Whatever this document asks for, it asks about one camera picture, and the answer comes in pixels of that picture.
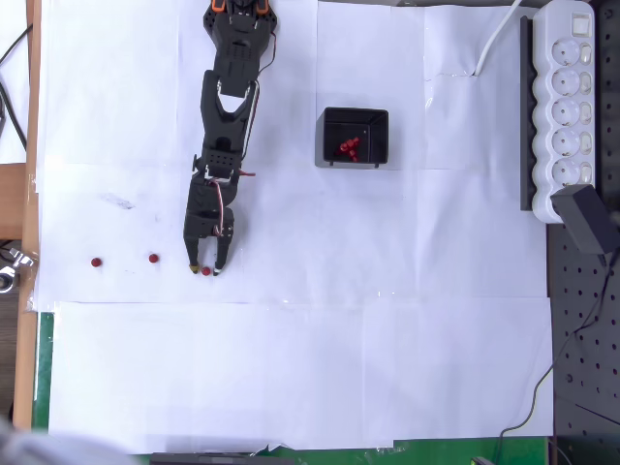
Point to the black robot base orange clips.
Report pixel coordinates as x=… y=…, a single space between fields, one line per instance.
x=216 y=6

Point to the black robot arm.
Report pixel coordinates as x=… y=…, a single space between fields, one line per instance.
x=232 y=48

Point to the black open box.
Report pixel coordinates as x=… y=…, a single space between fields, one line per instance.
x=378 y=140

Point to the white paper table cover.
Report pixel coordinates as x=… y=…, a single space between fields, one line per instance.
x=290 y=363

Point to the metal clamp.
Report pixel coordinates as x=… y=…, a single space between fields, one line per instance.
x=14 y=266

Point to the green mat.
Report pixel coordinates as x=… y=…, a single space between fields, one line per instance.
x=43 y=363

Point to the grey ribbed panel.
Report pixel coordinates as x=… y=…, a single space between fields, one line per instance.
x=9 y=349

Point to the wooden board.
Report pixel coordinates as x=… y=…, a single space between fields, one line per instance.
x=31 y=97

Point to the flat black device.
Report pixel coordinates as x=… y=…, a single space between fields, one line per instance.
x=218 y=459

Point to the grey blurred object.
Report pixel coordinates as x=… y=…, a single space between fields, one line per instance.
x=43 y=445

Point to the black power adapter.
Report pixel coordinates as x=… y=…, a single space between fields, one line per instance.
x=581 y=220

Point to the white power strip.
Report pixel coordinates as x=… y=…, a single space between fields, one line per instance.
x=564 y=121

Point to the black pegboard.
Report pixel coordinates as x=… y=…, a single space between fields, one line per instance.
x=586 y=368

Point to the black rail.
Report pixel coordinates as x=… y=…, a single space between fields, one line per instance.
x=526 y=121

